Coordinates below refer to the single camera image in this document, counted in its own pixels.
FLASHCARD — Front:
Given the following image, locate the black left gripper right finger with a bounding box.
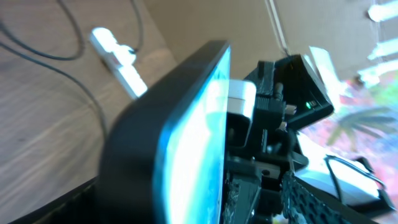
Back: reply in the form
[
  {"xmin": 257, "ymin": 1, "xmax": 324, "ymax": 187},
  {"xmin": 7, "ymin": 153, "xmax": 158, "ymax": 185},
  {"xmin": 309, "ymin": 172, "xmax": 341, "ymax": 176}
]
[{"xmin": 281, "ymin": 171, "xmax": 374, "ymax": 224}]

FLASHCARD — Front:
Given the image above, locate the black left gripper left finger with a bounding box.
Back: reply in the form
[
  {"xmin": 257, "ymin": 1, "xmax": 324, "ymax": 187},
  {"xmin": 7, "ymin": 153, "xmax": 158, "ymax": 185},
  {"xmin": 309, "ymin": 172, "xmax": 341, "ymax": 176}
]
[{"xmin": 11, "ymin": 177, "xmax": 101, "ymax": 224}]

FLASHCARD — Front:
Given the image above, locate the black USB charging cable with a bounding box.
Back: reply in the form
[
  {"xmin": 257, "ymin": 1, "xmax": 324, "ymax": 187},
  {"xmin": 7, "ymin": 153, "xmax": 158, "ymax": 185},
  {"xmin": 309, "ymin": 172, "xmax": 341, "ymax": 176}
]
[{"xmin": 0, "ymin": 0, "xmax": 146, "ymax": 138}]

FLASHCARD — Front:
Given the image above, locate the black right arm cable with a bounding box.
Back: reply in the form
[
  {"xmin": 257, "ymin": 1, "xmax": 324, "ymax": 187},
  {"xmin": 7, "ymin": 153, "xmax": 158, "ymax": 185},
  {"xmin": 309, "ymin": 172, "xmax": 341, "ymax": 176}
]
[{"xmin": 323, "ymin": 154, "xmax": 388, "ymax": 206}]

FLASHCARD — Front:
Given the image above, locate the blue Galaxy smartphone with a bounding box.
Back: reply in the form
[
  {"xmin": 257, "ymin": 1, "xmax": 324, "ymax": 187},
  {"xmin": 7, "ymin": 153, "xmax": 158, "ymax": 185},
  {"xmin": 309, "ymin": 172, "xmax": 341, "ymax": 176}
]
[{"xmin": 95, "ymin": 40, "xmax": 231, "ymax": 223}]

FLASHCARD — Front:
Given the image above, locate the white USB charger adapter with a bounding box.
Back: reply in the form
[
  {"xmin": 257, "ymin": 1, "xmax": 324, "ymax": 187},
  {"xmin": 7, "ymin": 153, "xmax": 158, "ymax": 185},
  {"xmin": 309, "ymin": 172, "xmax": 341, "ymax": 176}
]
[{"xmin": 106, "ymin": 44, "xmax": 136, "ymax": 68}]

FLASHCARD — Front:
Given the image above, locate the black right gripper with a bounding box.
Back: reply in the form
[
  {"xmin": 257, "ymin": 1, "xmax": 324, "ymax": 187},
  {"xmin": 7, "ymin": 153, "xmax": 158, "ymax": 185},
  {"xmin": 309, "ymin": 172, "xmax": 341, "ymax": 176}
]
[{"xmin": 220, "ymin": 93, "xmax": 292, "ymax": 224}]

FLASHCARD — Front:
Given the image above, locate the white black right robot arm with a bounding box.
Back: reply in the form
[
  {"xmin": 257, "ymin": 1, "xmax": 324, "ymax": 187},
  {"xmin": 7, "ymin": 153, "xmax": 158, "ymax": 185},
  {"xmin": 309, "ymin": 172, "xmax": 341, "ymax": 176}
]
[{"xmin": 221, "ymin": 55, "xmax": 396, "ymax": 223}]

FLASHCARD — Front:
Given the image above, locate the white power strip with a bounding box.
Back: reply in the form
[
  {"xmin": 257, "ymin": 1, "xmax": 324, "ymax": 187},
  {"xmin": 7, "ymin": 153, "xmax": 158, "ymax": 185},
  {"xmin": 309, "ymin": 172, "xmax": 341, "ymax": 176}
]
[{"xmin": 89, "ymin": 27, "xmax": 147, "ymax": 100}]

